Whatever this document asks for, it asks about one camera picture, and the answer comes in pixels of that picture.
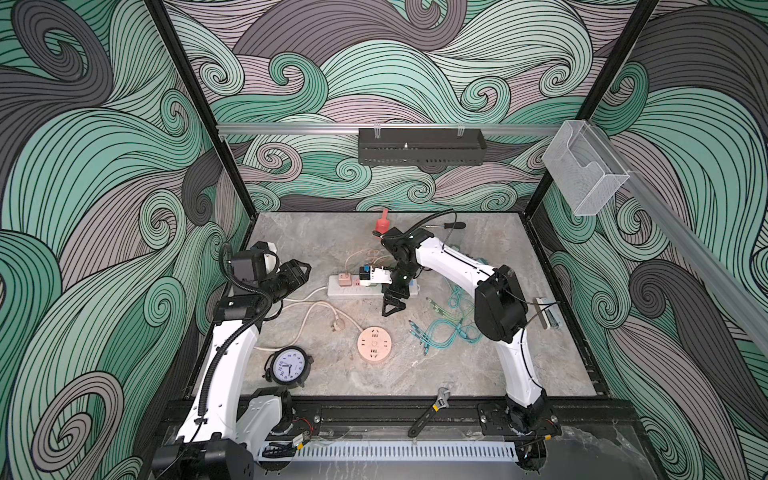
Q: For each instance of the pink usb charger plug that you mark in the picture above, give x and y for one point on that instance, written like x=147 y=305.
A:
x=345 y=280

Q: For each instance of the round pink socket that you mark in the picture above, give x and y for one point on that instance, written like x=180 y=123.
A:
x=374 y=345

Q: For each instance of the small white silver box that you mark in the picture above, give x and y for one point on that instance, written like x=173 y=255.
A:
x=549 y=313

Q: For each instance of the aluminium rail back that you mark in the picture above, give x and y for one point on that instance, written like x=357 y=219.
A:
x=305 y=128

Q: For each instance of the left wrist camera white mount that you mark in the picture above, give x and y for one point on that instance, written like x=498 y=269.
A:
x=267 y=249

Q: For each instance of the adjustable wrench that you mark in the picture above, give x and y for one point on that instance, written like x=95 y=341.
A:
x=441 y=401

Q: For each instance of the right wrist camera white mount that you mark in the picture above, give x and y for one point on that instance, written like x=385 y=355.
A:
x=370 y=275

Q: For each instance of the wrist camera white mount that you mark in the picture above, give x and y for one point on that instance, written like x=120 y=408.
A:
x=267 y=249
x=370 y=275

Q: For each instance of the aluminium rail right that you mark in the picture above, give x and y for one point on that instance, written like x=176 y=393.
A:
x=657 y=186

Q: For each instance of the black wall tray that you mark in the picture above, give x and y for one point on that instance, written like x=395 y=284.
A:
x=431 y=148

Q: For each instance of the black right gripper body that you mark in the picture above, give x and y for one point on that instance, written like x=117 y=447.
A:
x=400 y=277

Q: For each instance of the clear plastic wall holder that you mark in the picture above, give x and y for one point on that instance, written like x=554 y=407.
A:
x=585 y=167

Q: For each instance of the aluminium rail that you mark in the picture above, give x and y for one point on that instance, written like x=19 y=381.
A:
x=305 y=128
x=657 y=186

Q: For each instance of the black alarm clock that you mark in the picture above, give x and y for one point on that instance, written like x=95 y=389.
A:
x=288 y=367

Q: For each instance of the white multicolour power strip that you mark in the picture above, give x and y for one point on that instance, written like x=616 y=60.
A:
x=356 y=290

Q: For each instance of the white slotted cable duct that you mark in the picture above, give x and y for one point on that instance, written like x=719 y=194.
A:
x=445 y=451

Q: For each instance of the red plastic scoop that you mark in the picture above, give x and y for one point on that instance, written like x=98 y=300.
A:
x=382 y=225

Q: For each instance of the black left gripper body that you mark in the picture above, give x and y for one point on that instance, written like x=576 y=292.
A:
x=284 y=281

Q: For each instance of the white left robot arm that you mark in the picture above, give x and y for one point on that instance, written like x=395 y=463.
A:
x=218 y=438

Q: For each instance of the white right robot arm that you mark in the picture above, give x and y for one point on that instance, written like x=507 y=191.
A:
x=500 y=314

